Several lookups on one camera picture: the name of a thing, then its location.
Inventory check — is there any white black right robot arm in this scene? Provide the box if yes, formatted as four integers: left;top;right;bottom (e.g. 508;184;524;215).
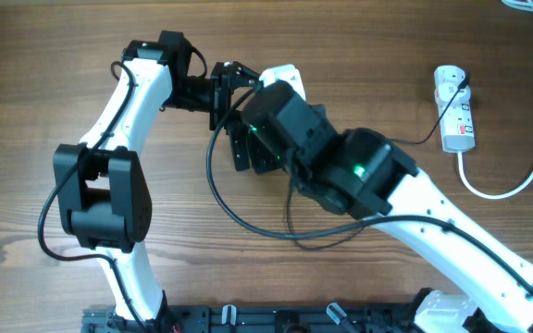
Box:
239;80;533;332

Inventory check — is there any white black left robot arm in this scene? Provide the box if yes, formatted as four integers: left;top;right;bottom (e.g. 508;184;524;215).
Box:
44;31;295;332

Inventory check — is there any white power strip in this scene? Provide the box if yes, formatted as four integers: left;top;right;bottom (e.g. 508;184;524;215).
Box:
434;65;476;154

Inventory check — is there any black usb charger cable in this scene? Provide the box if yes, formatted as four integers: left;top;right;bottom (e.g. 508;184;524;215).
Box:
285;71;472;253

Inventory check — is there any white usb wall adapter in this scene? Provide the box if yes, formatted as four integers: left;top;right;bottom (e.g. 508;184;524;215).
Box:
434;81;471;106

